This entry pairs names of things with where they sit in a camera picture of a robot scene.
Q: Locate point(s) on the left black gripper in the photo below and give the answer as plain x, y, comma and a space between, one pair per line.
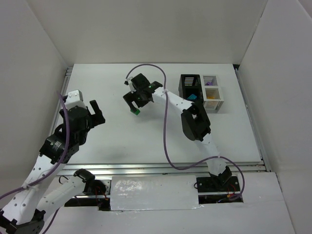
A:
92, 118

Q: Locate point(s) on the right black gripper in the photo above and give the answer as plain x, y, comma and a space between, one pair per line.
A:
133, 98

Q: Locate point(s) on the green square lego brick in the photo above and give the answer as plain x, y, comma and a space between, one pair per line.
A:
136, 112

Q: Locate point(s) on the teal flower printed lego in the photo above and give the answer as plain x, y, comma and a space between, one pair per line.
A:
192, 97

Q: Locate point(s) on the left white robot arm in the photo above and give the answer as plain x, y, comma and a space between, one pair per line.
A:
30, 207

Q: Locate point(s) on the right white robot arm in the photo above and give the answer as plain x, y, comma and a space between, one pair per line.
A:
195, 123

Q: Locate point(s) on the black slotted container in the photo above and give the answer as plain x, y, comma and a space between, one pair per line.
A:
190, 84

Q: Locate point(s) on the white taped cover panel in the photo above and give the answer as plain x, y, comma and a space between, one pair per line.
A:
144, 193

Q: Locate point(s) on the white slotted container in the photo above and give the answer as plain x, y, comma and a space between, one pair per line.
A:
215, 91

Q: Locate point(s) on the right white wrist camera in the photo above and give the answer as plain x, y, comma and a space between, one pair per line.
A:
128, 82

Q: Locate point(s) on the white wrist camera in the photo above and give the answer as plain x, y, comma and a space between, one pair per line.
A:
74, 98
128, 82

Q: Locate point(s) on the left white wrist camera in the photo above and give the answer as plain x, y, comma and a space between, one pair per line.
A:
74, 98

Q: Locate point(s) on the aluminium frame rail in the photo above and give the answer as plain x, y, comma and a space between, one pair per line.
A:
131, 169

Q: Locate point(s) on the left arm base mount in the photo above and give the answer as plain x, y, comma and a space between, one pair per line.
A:
95, 192

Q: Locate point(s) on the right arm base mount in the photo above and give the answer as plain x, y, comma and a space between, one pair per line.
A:
210, 193

